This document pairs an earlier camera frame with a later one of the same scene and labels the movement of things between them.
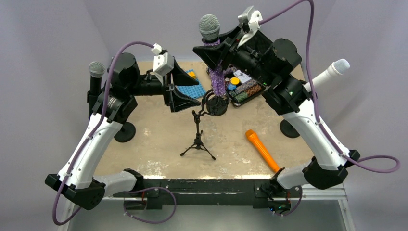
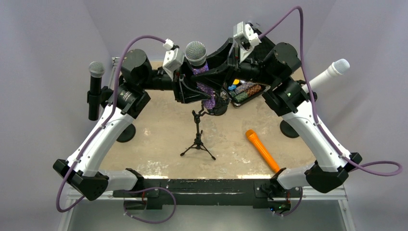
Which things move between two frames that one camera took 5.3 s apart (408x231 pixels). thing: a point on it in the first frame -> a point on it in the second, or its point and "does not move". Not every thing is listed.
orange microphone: x=252 y=135 does not move
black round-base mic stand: x=217 y=106 does not move
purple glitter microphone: x=209 y=26 -> x=196 y=55
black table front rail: x=248 y=193 does not move
